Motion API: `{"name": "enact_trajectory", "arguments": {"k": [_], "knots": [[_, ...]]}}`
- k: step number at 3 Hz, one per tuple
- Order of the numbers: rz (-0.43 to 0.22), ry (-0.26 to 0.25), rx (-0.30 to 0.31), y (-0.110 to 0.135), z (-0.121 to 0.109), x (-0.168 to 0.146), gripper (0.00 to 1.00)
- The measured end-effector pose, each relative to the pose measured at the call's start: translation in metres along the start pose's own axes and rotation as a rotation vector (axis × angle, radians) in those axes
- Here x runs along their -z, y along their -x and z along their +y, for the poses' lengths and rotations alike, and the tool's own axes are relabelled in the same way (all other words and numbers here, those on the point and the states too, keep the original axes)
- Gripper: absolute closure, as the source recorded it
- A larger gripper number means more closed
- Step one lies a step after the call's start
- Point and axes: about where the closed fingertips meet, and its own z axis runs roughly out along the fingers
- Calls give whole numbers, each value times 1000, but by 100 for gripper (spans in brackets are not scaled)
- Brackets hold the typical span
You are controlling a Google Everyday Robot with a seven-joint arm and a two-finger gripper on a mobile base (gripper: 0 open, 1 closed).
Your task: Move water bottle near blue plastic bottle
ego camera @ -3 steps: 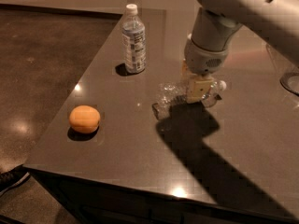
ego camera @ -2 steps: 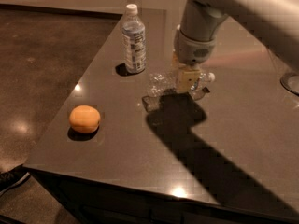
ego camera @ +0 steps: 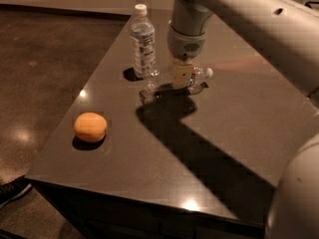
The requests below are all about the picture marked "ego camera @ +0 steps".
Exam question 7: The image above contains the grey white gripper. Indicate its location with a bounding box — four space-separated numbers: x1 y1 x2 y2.
167 22 206 89

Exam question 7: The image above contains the clear water bottle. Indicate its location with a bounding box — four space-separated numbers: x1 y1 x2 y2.
140 67 213 105

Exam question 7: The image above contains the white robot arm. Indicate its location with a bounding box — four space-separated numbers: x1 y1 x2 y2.
167 0 319 239

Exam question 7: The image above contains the upright blue-label plastic bottle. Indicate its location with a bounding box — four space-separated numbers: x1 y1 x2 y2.
130 4 156 79

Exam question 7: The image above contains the orange fruit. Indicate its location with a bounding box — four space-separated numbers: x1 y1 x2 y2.
74 113 108 142

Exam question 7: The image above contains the black shoe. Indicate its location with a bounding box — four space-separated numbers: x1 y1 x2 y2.
0 176 32 208

